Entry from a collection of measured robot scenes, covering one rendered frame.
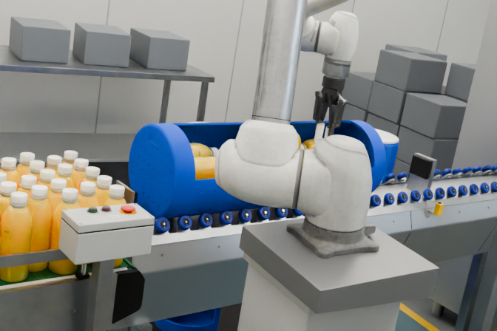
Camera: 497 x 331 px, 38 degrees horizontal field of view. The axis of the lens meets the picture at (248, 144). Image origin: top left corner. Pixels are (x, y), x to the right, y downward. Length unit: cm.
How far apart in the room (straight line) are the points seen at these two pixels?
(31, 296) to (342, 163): 82
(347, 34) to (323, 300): 98
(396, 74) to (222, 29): 146
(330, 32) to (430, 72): 351
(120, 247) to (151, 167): 43
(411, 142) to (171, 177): 375
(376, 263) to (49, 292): 81
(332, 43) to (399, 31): 480
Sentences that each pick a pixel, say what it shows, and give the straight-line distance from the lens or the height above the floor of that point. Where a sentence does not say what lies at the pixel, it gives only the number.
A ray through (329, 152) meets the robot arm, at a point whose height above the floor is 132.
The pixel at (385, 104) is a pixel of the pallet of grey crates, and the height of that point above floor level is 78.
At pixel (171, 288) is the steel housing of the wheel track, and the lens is 220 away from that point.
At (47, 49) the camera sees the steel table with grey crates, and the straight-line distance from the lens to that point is 473.
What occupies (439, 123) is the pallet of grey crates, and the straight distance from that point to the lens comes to 543.
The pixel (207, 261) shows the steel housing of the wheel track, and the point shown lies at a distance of 220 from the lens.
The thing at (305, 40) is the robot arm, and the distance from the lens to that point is 232.
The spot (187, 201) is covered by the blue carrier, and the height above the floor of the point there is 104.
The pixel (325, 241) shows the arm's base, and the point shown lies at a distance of 181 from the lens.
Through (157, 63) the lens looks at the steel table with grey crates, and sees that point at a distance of 499.
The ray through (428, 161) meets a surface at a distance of 294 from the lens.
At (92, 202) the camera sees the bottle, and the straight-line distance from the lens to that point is 190.
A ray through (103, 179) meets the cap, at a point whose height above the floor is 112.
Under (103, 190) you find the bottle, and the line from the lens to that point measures 196.
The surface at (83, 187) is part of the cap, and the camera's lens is 189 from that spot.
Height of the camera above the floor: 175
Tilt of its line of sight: 15 degrees down
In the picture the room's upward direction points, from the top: 9 degrees clockwise
